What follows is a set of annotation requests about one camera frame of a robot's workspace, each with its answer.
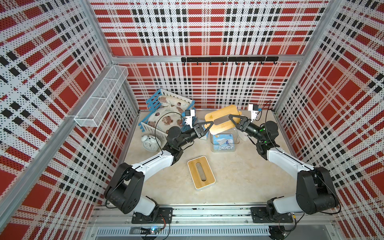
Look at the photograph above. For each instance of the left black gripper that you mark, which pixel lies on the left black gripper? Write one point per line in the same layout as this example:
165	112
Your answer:
198	129

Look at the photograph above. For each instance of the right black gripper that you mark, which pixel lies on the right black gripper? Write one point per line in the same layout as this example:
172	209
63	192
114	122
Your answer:
245	122

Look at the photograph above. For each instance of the bamboo lid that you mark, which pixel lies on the bamboo lid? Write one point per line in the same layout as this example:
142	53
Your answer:
221	120

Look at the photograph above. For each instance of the blue tissue pack front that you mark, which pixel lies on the blue tissue pack front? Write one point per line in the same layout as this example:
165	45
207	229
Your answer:
223	142

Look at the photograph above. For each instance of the clear plastic tissue box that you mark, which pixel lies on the clear plastic tissue box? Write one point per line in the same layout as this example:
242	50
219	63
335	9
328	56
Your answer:
235	134

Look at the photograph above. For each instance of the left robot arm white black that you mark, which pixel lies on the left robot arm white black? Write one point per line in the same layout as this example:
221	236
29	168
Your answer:
124	191

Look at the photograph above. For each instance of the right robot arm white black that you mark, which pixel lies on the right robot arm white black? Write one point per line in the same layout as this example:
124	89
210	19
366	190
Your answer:
315	191

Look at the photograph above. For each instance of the white bamboo-lid tissue box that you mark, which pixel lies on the white bamboo-lid tissue box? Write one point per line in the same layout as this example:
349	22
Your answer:
201	173

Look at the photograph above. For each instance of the bear print cloth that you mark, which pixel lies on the bear print cloth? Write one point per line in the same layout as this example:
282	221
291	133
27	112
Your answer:
169	114

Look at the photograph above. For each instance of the blue white slatted crate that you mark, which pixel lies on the blue white slatted crate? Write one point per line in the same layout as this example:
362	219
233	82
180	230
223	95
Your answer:
153	104

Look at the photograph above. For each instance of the white alarm clock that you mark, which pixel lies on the white alarm clock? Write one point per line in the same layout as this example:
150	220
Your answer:
150	143

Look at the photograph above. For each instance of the green circuit board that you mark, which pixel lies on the green circuit board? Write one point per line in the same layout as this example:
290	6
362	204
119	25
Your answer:
150	231

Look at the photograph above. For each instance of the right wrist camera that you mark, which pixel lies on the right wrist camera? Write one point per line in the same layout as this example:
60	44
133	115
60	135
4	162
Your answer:
256	111

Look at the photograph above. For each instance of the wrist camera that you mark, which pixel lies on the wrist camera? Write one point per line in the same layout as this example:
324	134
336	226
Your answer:
256	111
189	115

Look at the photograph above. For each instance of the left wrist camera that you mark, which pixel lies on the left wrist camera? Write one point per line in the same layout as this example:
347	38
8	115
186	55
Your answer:
189	115

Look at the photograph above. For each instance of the black hook rail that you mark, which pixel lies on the black hook rail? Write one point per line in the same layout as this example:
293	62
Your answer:
262	59

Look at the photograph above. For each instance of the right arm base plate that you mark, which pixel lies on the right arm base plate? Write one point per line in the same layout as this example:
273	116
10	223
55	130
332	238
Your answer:
264	215

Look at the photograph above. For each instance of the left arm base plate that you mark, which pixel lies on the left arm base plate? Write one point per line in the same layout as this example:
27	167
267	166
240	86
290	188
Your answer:
159	215

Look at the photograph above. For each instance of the white wire mesh shelf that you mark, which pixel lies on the white wire mesh shelf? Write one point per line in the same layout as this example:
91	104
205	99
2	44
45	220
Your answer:
102	95

